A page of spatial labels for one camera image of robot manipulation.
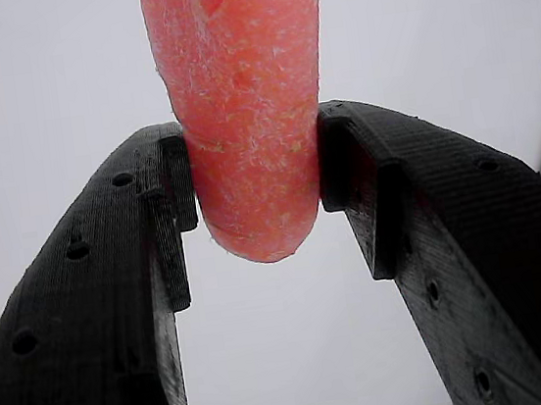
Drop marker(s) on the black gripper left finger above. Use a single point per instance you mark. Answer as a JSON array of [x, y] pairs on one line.
[[88, 284]]

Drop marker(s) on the large white paper sheet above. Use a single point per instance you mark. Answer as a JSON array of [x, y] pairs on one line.
[[37, 68]]

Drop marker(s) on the orange baby carrot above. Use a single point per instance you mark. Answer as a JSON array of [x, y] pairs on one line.
[[245, 116]]

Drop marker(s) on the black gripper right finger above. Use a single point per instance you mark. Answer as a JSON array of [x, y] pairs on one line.
[[477, 236]]

